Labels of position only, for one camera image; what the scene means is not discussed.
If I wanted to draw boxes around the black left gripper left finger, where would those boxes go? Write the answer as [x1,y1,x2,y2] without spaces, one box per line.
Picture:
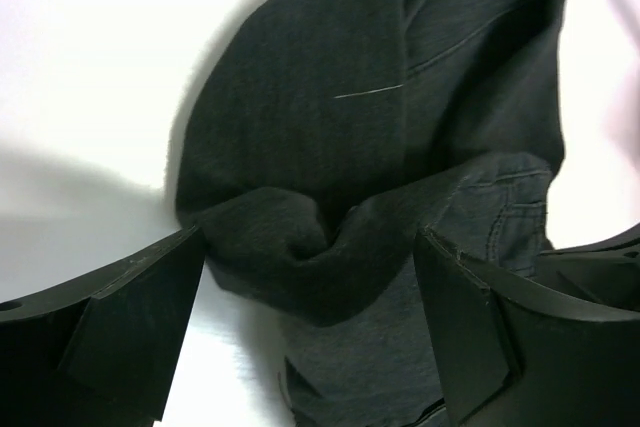
[1,228,205,427]

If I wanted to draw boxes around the black trousers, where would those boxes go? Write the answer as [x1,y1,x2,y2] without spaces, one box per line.
[175,0,565,426]

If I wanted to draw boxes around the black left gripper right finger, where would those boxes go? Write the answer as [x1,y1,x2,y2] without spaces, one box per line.
[414,228,639,426]

